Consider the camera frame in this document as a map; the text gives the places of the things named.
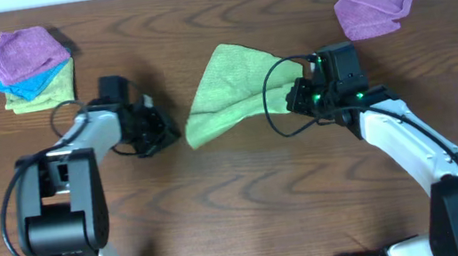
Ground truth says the light green cloth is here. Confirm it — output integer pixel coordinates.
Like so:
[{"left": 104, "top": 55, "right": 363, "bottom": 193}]
[{"left": 185, "top": 44, "right": 303, "bottom": 149}]

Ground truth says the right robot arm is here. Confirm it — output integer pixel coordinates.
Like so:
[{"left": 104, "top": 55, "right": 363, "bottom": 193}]
[{"left": 286, "top": 76, "right": 458, "bottom": 256}]

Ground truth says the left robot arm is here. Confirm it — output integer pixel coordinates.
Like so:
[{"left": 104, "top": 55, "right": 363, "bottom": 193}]
[{"left": 0, "top": 95, "right": 180, "bottom": 256}]

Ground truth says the folded green cloth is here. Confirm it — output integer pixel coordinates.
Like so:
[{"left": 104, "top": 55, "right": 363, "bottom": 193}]
[{"left": 5, "top": 58, "right": 75, "bottom": 115}]

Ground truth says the crumpled purple cloth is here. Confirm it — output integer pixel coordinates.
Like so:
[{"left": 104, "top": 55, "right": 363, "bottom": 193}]
[{"left": 333, "top": 0, "right": 414, "bottom": 41}]

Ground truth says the folded blue cloth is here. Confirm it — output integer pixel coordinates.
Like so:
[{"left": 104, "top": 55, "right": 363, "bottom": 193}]
[{"left": 0, "top": 58, "right": 71, "bottom": 101}]

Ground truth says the folded purple cloth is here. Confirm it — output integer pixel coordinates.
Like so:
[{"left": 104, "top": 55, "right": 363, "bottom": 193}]
[{"left": 0, "top": 27, "right": 71, "bottom": 85}]

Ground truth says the right black cable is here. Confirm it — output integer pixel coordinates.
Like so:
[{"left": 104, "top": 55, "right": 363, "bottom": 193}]
[{"left": 256, "top": 32, "right": 458, "bottom": 256}]

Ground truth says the black cable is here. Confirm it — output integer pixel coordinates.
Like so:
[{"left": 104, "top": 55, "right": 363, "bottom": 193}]
[
  {"left": 256, "top": 32, "right": 458, "bottom": 256},
  {"left": 0, "top": 91, "right": 154, "bottom": 256}
]

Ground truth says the left black cable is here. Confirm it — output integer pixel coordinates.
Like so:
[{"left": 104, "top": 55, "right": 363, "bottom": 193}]
[{"left": 0, "top": 91, "right": 154, "bottom": 256}]

